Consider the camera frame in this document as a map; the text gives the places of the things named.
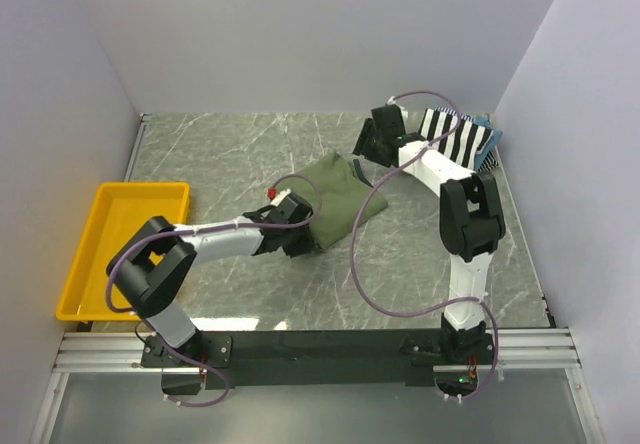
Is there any olive green tank top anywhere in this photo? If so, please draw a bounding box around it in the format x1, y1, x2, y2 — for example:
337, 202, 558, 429
283, 151, 371, 251

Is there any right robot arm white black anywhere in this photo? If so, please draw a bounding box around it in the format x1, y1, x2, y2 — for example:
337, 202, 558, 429
353, 101, 506, 363

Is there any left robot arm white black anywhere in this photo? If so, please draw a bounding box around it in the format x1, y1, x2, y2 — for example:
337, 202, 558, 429
105, 190, 317, 366

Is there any black white striped folded top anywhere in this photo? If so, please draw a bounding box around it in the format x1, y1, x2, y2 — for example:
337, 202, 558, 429
419, 108, 481, 171

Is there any blue striped folded garment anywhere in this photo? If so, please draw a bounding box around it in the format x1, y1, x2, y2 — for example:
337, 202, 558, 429
436, 106, 499, 172

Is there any yellow plastic tray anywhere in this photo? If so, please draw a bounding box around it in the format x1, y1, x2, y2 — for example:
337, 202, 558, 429
56, 182, 190, 322

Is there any black base crossbar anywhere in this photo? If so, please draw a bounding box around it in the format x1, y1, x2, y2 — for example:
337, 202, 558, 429
140, 327, 501, 396

